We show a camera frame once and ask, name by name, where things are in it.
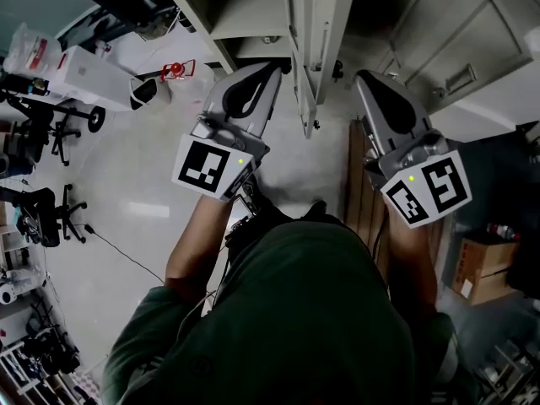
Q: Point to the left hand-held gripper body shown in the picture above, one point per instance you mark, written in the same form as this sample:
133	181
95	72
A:
223	139

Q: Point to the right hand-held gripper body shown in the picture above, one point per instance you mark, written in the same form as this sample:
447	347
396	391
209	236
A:
422	171

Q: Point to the grey locker door with keys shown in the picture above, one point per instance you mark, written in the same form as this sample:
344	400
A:
314	36

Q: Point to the person's right forearm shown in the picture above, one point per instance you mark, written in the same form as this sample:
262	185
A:
411	260

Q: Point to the person's left forearm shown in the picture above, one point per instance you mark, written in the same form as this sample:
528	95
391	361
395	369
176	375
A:
198	239

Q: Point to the grey locker cabinet with shelves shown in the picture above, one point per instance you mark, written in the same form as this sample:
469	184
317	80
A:
236	11

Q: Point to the brown wooden board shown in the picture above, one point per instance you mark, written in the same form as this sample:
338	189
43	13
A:
365	201

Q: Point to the white bin with black opening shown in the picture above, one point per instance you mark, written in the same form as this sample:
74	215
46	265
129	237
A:
147	91

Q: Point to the red and white bottle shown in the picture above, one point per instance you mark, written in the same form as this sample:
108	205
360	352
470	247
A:
503	231

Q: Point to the brown cardboard box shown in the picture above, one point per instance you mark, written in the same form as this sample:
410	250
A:
485	268

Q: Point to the small black wheel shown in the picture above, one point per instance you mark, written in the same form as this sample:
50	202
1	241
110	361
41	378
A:
96	119

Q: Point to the white cardboard box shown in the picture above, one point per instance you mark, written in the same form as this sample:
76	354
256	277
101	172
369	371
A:
93	74

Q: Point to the black office chair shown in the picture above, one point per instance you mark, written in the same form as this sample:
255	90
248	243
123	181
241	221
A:
42	217
38	129

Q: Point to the person's green shirt torso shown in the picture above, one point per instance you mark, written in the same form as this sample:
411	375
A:
287	323

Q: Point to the clear plastic bag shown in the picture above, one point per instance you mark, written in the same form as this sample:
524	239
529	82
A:
31	51

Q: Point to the white round device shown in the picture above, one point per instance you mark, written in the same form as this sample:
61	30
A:
7	294

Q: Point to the white shelf rack with clutter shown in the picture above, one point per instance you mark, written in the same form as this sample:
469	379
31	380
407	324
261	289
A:
29	352

